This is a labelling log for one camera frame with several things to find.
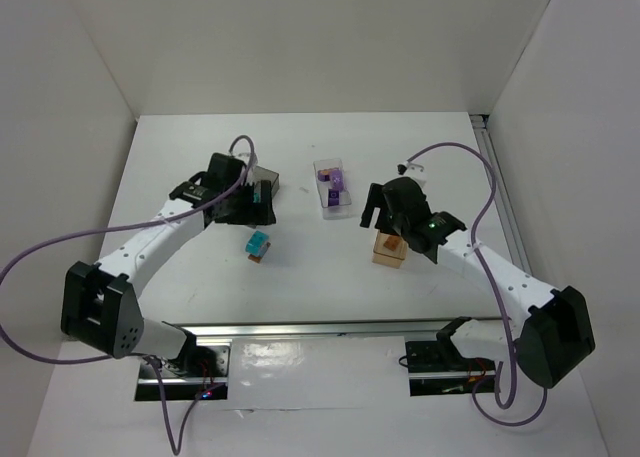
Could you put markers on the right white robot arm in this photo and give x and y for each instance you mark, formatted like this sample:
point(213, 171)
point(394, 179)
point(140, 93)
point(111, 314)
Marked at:
point(548, 332)

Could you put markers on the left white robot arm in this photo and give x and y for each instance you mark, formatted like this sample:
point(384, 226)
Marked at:
point(101, 300)

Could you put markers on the smoked grey plastic container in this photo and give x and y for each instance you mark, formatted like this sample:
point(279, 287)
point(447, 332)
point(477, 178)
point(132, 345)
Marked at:
point(255, 174)

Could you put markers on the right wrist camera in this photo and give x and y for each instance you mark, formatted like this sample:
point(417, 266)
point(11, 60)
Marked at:
point(414, 171)

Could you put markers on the wooden tan container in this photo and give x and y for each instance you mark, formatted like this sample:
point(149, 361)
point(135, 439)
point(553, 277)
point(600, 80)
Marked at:
point(382, 256)

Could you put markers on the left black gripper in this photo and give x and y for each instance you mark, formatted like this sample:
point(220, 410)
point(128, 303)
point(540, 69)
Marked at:
point(265, 203)

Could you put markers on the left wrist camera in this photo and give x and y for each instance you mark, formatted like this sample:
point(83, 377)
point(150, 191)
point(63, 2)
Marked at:
point(247, 157)

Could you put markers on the small purple lego brick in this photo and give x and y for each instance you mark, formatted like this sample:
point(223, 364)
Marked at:
point(333, 198)

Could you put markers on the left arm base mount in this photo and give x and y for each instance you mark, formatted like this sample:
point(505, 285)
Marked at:
point(180, 365)

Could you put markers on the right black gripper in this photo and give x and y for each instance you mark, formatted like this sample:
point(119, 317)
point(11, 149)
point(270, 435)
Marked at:
point(376, 203)

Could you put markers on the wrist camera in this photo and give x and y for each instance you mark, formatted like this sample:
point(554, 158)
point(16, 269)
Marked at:
point(414, 171)
point(247, 157)

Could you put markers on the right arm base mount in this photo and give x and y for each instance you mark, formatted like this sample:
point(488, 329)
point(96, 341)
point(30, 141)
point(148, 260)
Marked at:
point(435, 367)

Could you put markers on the clear plastic container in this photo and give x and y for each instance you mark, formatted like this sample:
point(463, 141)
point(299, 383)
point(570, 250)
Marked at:
point(342, 211)

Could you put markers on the purple lego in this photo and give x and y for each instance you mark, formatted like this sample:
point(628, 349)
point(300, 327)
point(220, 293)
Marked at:
point(334, 177)

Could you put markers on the aluminium frame rail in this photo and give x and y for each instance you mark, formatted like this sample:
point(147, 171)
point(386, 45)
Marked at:
point(316, 270)

